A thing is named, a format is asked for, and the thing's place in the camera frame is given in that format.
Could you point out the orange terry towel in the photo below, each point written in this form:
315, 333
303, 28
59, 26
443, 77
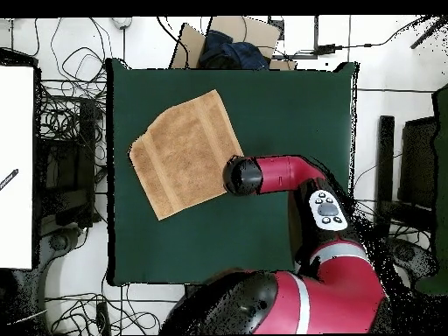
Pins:
182, 154

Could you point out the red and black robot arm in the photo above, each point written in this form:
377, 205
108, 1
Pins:
332, 280

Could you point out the dark green table cloth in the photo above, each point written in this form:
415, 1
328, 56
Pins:
280, 115

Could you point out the blue jeans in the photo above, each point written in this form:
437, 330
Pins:
241, 52

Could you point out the brown cardboard box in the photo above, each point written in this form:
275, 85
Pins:
259, 33

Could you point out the black equipment rack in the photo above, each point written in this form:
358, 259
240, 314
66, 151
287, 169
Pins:
63, 168

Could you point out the black power adapter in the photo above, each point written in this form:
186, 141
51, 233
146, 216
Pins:
327, 49

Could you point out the black stand base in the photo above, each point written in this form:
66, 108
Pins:
57, 242
407, 253

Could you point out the black power strip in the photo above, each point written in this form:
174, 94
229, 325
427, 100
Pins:
103, 316

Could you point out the white round device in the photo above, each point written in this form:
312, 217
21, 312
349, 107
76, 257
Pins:
122, 21

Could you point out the small dark strip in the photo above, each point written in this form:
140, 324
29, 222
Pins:
8, 179

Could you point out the white panel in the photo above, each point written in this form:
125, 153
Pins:
17, 122

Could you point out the spare dark green cloth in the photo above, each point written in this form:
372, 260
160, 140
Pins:
442, 157

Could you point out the black tripod leg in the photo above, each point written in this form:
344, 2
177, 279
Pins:
428, 33

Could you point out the black upright post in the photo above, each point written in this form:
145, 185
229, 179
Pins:
385, 157

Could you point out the thin black metal frame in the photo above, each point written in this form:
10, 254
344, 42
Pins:
316, 31

